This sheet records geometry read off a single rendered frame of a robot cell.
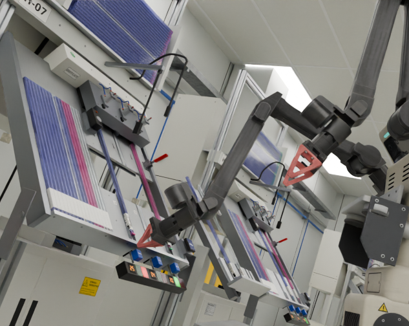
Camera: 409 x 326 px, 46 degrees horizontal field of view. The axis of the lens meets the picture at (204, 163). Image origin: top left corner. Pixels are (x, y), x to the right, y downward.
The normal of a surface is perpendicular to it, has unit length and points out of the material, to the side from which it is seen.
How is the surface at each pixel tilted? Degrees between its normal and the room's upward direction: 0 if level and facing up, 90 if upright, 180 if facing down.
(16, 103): 90
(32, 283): 90
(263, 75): 90
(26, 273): 90
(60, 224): 135
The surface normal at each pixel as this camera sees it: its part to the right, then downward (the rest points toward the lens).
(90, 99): -0.47, -0.36
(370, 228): -0.05, -0.24
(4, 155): 0.82, 0.16
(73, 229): 0.35, 0.77
